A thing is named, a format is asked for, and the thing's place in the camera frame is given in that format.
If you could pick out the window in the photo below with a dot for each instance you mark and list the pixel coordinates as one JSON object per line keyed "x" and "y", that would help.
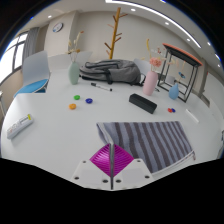
{"x": 8, "y": 58}

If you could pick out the black-framed orange-topped side table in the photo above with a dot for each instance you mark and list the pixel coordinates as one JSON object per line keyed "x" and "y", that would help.
{"x": 183, "y": 51}

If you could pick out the white remote control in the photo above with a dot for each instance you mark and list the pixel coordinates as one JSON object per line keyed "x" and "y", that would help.
{"x": 19, "y": 126}

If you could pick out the beige dried flowers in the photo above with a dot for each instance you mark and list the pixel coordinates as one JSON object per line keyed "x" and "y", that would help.
{"x": 74, "y": 50}

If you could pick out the pink flower bouquet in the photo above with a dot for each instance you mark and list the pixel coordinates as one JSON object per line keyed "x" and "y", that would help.
{"x": 155, "y": 62}

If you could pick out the white chair with blue cushion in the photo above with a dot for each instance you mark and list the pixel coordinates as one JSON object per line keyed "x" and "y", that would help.
{"x": 35, "y": 68}

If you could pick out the red round magnet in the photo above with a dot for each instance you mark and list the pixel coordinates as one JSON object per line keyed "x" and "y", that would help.
{"x": 169, "y": 110}

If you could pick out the wooden tree coat rack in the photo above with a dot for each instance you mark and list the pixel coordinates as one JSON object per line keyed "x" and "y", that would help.
{"x": 114, "y": 33}

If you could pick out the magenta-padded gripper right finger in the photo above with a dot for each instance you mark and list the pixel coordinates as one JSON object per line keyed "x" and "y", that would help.
{"x": 121, "y": 161}

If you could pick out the grey curtain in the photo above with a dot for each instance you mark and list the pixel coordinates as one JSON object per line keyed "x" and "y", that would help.
{"x": 30, "y": 46}

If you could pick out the recessed ceiling spotlights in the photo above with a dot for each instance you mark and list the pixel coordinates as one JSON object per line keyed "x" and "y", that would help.
{"x": 133, "y": 9}

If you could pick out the blue round magnet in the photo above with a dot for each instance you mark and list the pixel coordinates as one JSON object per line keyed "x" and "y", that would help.
{"x": 89, "y": 100}
{"x": 173, "y": 110}

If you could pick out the green round magnet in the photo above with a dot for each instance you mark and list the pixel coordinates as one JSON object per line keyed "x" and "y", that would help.
{"x": 77, "y": 97}

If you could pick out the thin dried flower stems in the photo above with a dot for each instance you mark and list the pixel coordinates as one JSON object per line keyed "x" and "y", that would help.
{"x": 181, "y": 75}

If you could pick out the blue vase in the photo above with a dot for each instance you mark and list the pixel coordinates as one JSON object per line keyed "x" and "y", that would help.
{"x": 173, "y": 92}

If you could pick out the long ceiling light strip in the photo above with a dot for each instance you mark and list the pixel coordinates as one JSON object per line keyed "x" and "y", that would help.
{"x": 156, "y": 13}

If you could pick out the round wall clock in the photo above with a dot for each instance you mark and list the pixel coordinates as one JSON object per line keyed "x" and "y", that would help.
{"x": 57, "y": 27}

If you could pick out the orange round magnet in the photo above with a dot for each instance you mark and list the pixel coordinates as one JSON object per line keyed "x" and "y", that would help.
{"x": 72, "y": 106}

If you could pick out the green vase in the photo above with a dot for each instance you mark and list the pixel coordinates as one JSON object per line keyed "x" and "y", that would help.
{"x": 73, "y": 74}

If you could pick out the black rectangular box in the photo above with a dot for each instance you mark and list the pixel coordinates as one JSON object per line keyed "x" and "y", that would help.
{"x": 142, "y": 103}

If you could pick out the grey striped towel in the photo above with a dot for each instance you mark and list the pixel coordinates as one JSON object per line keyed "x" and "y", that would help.
{"x": 156, "y": 140}

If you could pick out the black and white marker pen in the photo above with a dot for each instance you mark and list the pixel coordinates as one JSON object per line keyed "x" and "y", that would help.
{"x": 101, "y": 87}

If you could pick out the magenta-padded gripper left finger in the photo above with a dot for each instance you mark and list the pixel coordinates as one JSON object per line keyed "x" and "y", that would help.
{"x": 103, "y": 161}

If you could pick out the grey backpack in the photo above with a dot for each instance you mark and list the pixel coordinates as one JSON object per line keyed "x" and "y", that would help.
{"x": 113, "y": 70}

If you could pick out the pink vase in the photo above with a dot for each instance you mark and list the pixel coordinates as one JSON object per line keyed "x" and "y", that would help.
{"x": 150, "y": 83}

